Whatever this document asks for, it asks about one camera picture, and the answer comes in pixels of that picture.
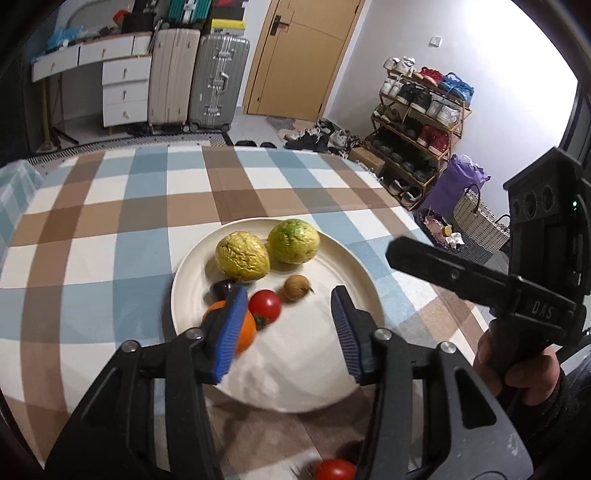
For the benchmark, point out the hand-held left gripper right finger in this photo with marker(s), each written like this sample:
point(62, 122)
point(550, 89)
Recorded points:
point(348, 332)

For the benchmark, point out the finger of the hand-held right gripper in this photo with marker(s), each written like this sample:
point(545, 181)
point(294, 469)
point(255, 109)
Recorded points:
point(452, 274)

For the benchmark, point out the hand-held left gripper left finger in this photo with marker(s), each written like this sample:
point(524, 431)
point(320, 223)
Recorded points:
point(231, 332)

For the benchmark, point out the orange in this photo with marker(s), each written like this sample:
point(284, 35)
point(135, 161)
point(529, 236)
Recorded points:
point(245, 333)

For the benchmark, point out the red tomato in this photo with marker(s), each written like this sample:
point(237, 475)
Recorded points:
point(336, 470)
point(265, 305)

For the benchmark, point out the small brown fruit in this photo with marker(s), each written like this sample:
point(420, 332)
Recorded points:
point(296, 288)

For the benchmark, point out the large cream plate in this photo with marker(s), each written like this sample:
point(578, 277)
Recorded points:
point(332, 263)

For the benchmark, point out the yellow wrinkled fruit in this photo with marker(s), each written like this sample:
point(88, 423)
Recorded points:
point(241, 256)

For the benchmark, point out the green guava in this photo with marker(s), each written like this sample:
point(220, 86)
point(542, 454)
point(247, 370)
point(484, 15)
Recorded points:
point(293, 242)

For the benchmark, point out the person's right forearm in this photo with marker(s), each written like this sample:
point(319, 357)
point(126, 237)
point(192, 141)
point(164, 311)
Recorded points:
point(570, 410)

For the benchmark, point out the person's right hand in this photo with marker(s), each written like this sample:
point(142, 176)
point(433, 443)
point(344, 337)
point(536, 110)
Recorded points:
point(531, 383)

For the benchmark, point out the black basket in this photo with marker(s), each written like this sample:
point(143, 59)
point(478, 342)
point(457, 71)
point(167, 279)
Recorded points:
point(466, 251)

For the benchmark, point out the woven basket bag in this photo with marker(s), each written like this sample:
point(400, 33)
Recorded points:
point(480, 221)

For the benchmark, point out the purple bag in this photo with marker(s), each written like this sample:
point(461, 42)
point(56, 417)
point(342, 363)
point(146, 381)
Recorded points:
point(455, 184)

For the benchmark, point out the brown cardboard box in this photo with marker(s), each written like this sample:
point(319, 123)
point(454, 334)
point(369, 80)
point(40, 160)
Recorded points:
point(367, 160)

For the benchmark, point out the brown blue checkered tablecloth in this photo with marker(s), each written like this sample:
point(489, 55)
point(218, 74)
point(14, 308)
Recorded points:
point(115, 240)

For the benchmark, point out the shoe rack with shoes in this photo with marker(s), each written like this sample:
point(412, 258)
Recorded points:
point(415, 99)

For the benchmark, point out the pile of scattered shoes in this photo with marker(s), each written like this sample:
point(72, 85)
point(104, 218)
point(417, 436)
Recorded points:
point(328, 136)

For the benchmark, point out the black slipper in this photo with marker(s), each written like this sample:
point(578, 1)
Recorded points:
point(268, 144)
point(245, 143)

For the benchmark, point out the grey door mat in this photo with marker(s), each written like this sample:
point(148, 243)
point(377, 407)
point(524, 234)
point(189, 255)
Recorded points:
point(282, 125)

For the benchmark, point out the silver suitcase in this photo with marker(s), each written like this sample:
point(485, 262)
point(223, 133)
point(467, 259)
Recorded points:
point(217, 83)

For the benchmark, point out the teal checkered cloth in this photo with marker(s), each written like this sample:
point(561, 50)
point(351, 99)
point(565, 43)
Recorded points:
point(16, 198)

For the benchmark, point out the beige suitcase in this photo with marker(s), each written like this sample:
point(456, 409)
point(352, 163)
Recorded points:
point(173, 78)

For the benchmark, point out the white drawer cabinet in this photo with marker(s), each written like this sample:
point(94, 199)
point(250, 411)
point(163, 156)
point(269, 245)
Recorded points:
point(125, 92)

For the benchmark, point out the wooden door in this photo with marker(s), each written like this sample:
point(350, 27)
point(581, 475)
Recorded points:
point(300, 55)

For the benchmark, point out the white desk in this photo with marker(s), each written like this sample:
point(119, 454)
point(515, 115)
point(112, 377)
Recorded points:
point(60, 62)

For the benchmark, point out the black shoe box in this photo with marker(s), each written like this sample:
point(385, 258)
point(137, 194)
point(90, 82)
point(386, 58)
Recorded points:
point(228, 9)

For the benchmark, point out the plain black box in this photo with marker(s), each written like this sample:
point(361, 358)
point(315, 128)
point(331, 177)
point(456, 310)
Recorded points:
point(138, 22)

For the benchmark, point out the teal suitcase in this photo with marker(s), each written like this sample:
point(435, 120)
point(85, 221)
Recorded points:
point(189, 10)

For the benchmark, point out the red cap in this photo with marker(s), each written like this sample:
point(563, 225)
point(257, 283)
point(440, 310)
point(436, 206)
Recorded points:
point(121, 14)

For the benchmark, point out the blue plastic bag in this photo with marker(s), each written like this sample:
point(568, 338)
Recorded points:
point(64, 38)

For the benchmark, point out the white light switch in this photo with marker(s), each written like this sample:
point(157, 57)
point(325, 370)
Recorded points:
point(435, 41)

